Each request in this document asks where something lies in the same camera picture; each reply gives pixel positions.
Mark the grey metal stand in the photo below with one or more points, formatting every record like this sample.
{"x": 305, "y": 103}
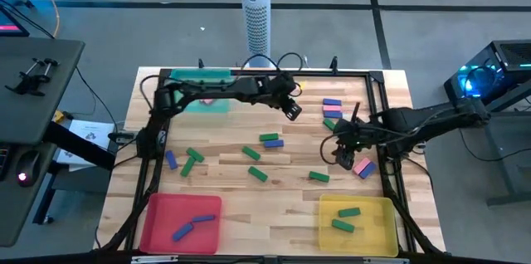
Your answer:
{"x": 510, "y": 139}

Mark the black keyboard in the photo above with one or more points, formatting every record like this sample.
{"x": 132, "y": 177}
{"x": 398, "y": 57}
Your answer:
{"x": 3, "y": 162}

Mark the black computer tower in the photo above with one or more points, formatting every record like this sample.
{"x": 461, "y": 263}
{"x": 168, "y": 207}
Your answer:
{"x": 510, "y": 60}

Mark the dark grey side table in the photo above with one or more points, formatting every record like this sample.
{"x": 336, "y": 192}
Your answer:
{"x": 45, "y": 102}

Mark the white paper sheet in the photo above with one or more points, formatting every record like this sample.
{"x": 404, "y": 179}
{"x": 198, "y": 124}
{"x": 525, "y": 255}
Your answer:
{"x": 89, "y": 133}
{"x": 68, "y": 158}

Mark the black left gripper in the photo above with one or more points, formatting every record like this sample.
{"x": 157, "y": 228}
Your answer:
{"x": 278, "y": 87}

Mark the teal plastic bin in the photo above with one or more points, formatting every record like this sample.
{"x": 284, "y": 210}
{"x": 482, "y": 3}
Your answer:
{"x": 211, "y": 108}

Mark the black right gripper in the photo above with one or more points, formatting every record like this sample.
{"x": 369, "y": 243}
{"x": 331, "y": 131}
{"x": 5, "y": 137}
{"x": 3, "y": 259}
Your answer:
{"x": 350, "y": 133}

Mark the silver metal bracket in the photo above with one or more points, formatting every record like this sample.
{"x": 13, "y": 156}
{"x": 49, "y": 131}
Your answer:
{"x": 386, "y": 260}
{"x": 154, "y": 259}

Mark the red plastic bin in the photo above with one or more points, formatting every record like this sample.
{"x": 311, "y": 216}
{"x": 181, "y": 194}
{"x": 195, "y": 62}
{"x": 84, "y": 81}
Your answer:
{"x": 166, "y": 210}

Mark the black computer mouse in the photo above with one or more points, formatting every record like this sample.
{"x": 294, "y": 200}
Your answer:
{"x": 28, "y": 164}

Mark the black aluminium table frame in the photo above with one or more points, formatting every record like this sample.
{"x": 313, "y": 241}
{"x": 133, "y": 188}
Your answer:
{"x": 332, "y": 72}

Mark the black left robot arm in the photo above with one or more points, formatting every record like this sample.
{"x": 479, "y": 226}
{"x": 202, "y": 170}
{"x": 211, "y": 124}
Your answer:
{"x": 215, "y": 85}

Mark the black desk support beam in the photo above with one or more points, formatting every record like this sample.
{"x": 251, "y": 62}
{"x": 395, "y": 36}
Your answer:
{"x": 79, "y": 146}

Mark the yellow plastic bin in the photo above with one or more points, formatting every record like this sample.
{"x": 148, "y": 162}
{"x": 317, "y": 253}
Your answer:
{"x": 381, "y": 231}

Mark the white tower fan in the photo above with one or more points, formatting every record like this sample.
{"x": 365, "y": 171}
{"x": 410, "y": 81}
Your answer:
{"x": 257, "y": 19}

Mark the dark screen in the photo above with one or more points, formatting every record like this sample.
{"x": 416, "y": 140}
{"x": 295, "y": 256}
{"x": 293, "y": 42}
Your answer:
{"x": 10, "y": 21}

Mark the dark grey desk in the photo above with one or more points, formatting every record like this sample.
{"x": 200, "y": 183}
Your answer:
{"x": 16, "y": 210}

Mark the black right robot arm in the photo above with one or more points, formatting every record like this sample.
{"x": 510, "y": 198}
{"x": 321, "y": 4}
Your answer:
{"x": 423, "y": 120}

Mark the black clamp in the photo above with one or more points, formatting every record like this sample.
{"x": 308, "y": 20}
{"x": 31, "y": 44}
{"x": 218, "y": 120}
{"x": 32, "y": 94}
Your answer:
{"x": 31, "y": 81}

